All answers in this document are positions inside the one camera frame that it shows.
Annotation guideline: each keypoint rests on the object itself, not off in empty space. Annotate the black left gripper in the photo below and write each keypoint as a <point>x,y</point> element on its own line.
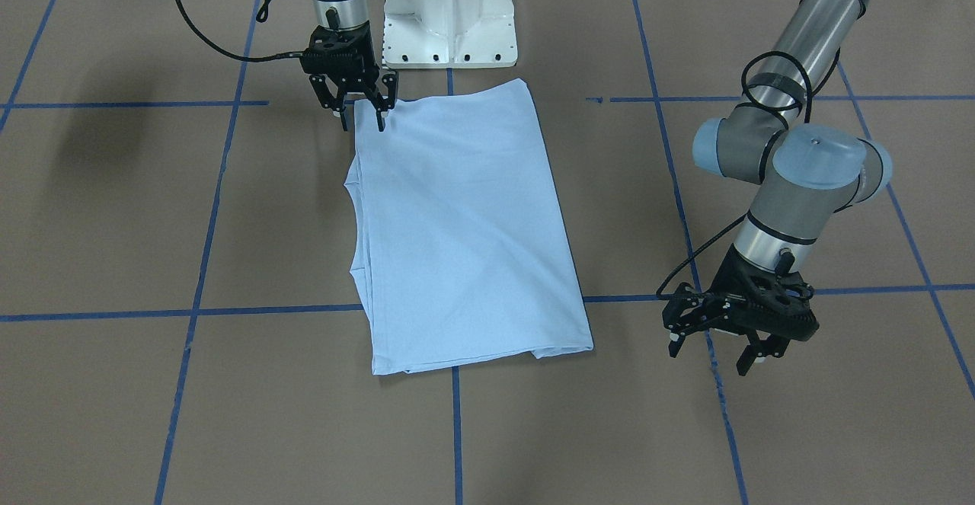
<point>712,310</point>

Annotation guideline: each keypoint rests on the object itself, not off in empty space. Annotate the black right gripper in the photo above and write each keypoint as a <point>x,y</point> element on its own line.
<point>344,71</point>

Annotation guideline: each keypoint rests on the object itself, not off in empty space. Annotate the light blue t-shirt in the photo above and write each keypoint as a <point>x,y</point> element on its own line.
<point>461,253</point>

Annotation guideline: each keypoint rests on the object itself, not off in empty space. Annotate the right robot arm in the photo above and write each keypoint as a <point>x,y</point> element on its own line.
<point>340,15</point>

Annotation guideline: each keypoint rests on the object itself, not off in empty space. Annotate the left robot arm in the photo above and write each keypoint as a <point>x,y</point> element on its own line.
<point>805,173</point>

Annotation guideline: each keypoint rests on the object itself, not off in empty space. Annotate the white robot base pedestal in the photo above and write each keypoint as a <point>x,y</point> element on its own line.
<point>449,34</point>

